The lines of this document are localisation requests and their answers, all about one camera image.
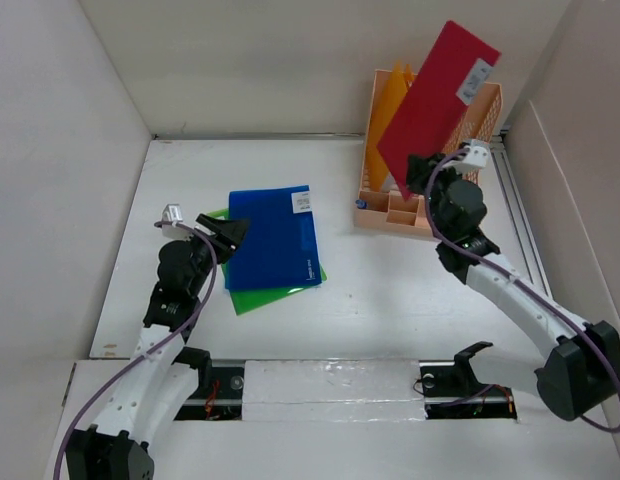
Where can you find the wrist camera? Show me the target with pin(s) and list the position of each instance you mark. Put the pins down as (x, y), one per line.
(476, 156)
(171, 217)

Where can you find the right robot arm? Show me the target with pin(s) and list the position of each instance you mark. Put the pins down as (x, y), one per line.
(581, 366)

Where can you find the orange folder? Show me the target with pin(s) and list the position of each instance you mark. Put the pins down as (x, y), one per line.
(390, 88)

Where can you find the blue folder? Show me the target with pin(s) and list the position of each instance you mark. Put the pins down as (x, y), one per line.
(280, 247)

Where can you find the metal base rail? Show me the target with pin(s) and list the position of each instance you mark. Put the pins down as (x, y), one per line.
(351, 391)

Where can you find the aluminium side rail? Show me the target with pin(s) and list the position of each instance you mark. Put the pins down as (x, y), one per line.
(516, 209)

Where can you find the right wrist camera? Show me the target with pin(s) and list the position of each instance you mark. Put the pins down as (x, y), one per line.
(476, 156)

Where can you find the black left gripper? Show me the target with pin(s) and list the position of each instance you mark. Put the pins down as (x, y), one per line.
(225, 245)

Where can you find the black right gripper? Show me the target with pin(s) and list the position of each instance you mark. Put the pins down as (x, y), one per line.
(420, 169)

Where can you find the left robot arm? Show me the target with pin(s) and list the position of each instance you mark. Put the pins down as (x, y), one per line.
(114, 434)

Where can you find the peach plastic desk organizer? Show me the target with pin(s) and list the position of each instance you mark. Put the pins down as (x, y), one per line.
(457, 218)

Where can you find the red folder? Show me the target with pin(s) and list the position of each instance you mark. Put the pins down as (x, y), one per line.
(448, 81)

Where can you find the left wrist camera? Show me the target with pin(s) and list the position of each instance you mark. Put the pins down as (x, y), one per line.
(171, 217)

